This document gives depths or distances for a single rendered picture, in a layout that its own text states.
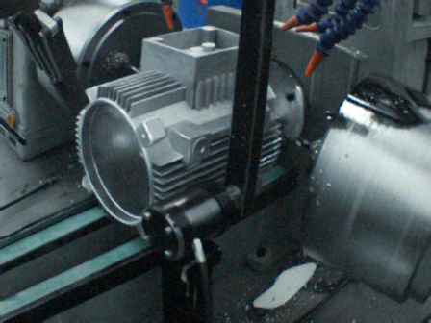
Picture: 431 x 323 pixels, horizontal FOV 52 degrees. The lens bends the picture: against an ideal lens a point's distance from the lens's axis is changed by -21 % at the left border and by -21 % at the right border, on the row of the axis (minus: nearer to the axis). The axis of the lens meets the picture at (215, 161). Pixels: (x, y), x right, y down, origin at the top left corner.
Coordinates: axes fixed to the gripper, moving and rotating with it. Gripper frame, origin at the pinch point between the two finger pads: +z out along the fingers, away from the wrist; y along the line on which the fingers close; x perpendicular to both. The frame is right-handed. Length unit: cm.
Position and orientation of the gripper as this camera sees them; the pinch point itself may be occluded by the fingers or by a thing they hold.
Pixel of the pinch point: (69, 90)
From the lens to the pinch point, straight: 62.5
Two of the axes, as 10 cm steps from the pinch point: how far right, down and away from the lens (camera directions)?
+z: 2.7, 5.9, 7.6
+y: -7.3, -3.9, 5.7
